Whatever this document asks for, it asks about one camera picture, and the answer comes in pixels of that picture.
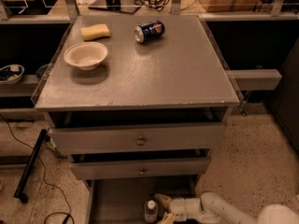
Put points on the black bar on floor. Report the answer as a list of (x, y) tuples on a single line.
[(19, 192)]

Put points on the white bowl with items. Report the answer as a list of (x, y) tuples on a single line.
[(11, 74)]

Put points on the black monitor stand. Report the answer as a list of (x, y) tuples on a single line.
[(122, 6)]

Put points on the grey top drawer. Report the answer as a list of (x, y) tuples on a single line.
[(112, 139)]

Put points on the blue pepsi can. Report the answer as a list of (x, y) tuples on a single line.
[(149, 31)]

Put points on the dark bowl on shelf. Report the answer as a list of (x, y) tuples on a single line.
[(44, 69)]

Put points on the yellow sponge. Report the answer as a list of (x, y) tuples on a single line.
[(94, 32)]

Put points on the white paper bowl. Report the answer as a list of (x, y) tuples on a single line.
[(86, 55)]

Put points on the grey right side shelf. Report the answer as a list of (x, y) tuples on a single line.
[(255, 79)]

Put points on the grey drawer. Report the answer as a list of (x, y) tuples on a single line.
[(145, 168), (112, 139)]

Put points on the clear plastic water bottle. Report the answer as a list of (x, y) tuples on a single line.
[(150, 211)]

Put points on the grey drawer cabinet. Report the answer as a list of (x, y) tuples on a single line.
[(174, 80)]

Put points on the grey middle drawer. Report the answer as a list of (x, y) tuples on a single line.
[(145, 168)]

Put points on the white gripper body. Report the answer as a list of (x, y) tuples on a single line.
[(178, 208)]

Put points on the open bottom drawer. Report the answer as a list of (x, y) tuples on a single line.
[(121, 201)]

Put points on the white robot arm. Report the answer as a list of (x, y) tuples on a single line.
[(210, 208)]

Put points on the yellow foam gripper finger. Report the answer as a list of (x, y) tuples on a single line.
[(163, 199), (168, 218)]

